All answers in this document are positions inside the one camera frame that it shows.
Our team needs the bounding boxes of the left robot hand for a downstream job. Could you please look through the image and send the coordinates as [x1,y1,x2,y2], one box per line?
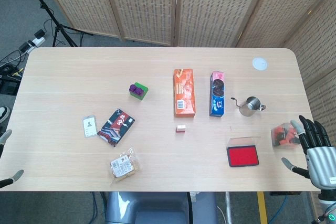
[0,129,25,189]

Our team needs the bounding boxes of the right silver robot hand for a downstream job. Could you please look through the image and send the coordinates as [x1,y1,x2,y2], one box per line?
[281,115,336,190]

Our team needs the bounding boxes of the clear box of orange clips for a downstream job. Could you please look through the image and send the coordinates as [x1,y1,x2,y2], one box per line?
[270,122,302,150]

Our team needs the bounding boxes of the dark red-black snack packet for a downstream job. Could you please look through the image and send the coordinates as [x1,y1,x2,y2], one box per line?
[97,108,136,148]

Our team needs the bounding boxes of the blue cookie box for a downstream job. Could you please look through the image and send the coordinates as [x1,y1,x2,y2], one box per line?
[209,71,226,117]

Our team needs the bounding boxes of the orange snack box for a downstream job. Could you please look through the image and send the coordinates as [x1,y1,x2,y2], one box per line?
[173,68,197,119]

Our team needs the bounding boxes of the black and white shoe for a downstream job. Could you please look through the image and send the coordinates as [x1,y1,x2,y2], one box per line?
[0,105,11,124]

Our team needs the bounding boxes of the black floor equipment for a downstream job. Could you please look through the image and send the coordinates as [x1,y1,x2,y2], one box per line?
[0,75,20,95]

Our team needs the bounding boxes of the red ink pad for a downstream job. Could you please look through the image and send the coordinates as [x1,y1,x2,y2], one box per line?
[227,136,262,168]

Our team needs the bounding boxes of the ID badge card holder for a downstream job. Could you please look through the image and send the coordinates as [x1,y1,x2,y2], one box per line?
[82,115,98,138]

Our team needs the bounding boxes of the steel gooseneck pitcher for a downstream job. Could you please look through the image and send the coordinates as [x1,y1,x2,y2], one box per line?
[230,96,267,117]

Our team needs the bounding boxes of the white power strip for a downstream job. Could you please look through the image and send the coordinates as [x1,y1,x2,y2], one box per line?
[27,37,46,48]

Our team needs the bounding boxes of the metal table leg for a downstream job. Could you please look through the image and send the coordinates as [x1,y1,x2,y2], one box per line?
[225,191,234,224]

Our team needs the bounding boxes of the white round table grommet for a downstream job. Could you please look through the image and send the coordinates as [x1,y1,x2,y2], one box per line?
[252,57,268,71]

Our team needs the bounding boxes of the black tripod stand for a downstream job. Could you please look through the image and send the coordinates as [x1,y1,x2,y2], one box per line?
[19,0,93,48]

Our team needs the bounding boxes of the packaged bread slices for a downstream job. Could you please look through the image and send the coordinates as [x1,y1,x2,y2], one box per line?
[109,147,141,185]

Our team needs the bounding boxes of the green and purple toy block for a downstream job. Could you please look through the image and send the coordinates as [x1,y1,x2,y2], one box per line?
[128,82,149,101]

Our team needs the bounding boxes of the grey robot torso base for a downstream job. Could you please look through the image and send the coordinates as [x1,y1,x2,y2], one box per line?
[104,191,218,224]

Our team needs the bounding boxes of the wooden rattan folding screen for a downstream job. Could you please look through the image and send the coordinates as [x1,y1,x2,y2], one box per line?
[36,0,336,224]

